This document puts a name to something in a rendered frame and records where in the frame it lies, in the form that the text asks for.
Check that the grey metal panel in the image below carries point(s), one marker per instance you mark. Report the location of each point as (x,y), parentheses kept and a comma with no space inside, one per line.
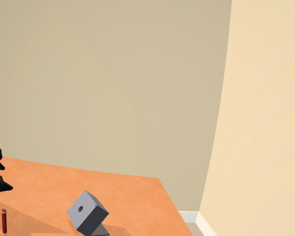
(87,214)

